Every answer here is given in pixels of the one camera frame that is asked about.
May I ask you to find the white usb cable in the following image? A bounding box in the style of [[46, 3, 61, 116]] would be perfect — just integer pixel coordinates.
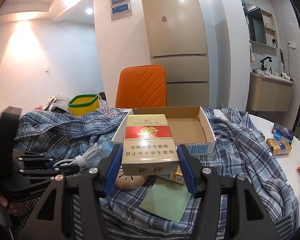
[[52, 142, 103, 169]]

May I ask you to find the beige round vented disc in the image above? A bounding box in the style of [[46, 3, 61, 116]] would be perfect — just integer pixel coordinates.
[[115, 168, 148, 190]]

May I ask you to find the blue gold cigarette pack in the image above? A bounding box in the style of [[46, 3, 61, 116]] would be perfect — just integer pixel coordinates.
[[158, 166, 185, 185]]

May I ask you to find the green paper card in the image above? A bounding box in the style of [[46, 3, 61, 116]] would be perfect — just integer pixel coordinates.
[[139, 177, 191, 223]]

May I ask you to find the red gold cigarette pack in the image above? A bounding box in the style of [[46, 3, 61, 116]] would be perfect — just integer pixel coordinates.
[[121, 114, 179, 176]]

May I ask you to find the person's left hand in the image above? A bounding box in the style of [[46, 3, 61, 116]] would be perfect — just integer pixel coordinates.
[[0, 195, 26, 216]]

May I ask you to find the beige cloth bag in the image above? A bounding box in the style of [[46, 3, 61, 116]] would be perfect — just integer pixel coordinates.
[[43, 95, 72, 114]]

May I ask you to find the yellow bin green rim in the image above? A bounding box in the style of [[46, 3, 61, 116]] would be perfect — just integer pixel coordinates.
[[68, 94, 100, 116]]

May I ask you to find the blue plaid shirt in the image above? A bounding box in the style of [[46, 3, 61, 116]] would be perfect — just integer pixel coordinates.
[[15, 108, 298, 239]]

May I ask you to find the gold blue pack on table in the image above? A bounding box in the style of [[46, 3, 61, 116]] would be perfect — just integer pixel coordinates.
[[266, 138, 292, 155]]

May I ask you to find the pill blister sheet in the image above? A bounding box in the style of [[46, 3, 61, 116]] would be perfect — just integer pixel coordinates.
[[97, 106, 120, 118]]

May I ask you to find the dark blue box on table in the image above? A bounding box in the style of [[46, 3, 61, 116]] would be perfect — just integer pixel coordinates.
[[271, 123, 294, 141]]

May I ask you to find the open cardboard box tray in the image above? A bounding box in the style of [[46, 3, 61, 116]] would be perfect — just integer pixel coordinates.
[[111, 106, 216, 156]]

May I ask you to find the bathroom vanity cabinet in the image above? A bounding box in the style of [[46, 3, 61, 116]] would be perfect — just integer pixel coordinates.
[[247, 72, 294, 112]]

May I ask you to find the orange quilted chair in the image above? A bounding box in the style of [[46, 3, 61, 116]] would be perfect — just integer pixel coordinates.
[[115, 65, 167, 108]]

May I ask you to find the white hair dryer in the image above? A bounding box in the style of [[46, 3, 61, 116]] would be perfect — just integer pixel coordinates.
[[280, 73, 294, 82]]

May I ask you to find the black faucet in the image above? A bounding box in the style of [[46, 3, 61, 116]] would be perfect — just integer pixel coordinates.
[[259, 56, 273, 72]]

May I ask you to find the bathroom mirror cabinet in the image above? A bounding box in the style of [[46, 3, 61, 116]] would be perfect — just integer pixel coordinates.
[[245, 3, 278, 49]]

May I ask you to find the beige three-door refrigerator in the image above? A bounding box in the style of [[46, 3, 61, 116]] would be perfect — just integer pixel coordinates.
[[142, 0, 210, 107]]

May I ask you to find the grey electrical wall panel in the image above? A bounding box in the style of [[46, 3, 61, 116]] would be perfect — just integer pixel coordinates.
[[110, 0, 132, 21]]

